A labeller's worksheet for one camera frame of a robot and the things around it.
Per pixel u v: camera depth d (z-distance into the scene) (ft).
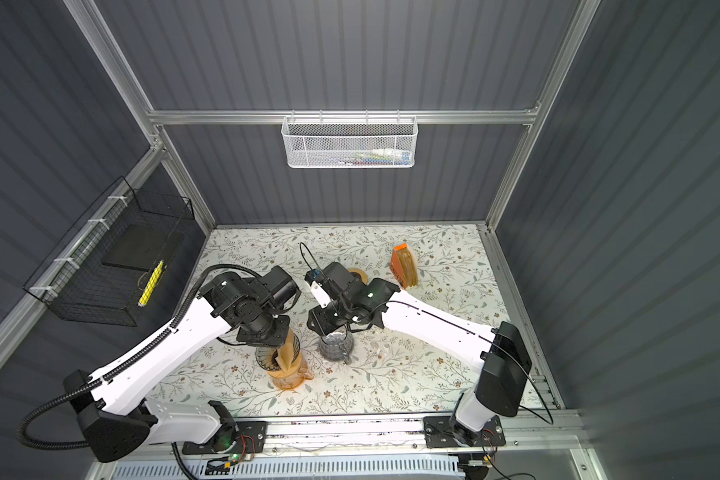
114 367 1.31
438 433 2.37
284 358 2.24
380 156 3.02
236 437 2.34
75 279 2.12
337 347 2.67
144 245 2.50
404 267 3.21
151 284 2.34
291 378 2.49
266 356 2.42
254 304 1.61
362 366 2.79
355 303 1.84
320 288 1.95
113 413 1.29
